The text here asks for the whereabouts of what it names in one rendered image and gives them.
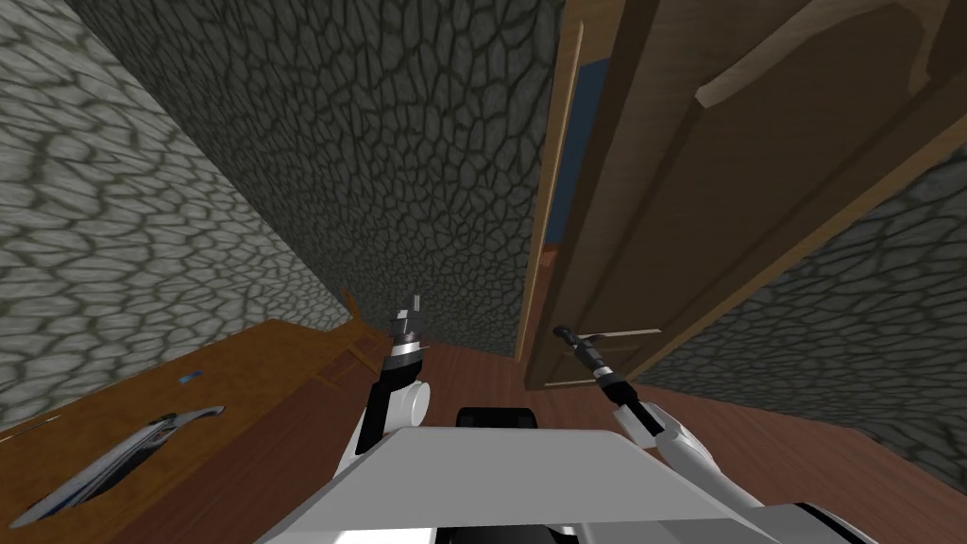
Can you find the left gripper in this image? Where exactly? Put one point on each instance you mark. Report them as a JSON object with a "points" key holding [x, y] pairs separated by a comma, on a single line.
{"points": [[403, 326]]}

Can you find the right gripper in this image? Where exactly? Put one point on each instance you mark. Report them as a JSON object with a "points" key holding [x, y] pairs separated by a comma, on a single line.
{"points": [[583, 348]]}

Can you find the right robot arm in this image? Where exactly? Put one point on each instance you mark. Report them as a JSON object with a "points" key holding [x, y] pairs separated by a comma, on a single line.
{"points": [[680, 442]]}

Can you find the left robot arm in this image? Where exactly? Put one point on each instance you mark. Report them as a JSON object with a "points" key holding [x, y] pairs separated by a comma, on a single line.
{"points": [[393, 400]]}

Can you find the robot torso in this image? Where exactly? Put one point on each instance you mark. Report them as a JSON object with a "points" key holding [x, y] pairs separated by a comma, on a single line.
{"points": [[498, 483]]}

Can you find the orange-brown wooden door leaf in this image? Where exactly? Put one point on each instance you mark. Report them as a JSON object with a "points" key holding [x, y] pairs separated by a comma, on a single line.
{"points": [[249, 370]]}

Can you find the dark brown wooden door leaf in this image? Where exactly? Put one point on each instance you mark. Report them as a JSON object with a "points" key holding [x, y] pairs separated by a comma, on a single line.
{"points": [[755, 227]]}

